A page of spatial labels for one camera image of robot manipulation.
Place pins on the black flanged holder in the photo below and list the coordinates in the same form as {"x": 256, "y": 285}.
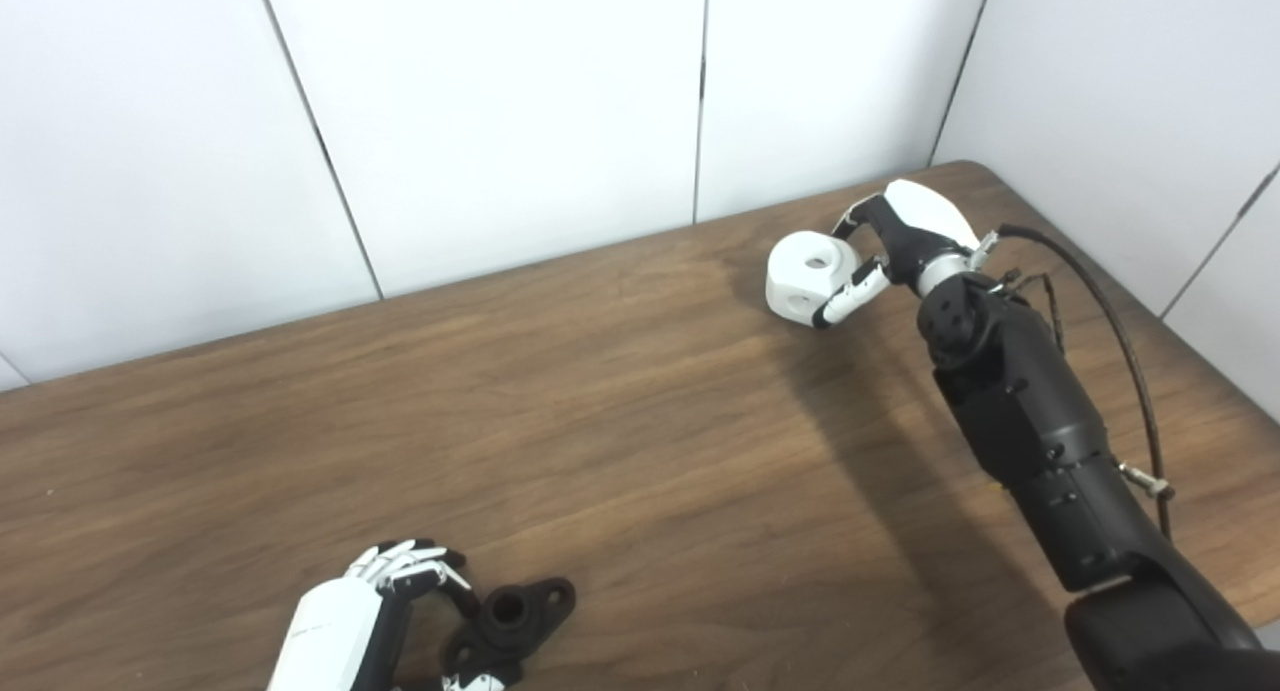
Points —
{"x": 510, "y": 616}

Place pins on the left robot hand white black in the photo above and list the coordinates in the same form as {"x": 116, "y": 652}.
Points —
{"x": 330, "y": 631}

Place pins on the round white piece with hole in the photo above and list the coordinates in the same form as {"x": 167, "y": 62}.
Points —
{"x": 795, "y": 281}

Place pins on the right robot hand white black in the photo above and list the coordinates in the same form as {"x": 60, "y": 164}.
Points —
{"x": 925, "y": 216}

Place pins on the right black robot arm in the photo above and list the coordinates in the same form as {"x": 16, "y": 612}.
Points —
{"x": 1040, "y": 421}

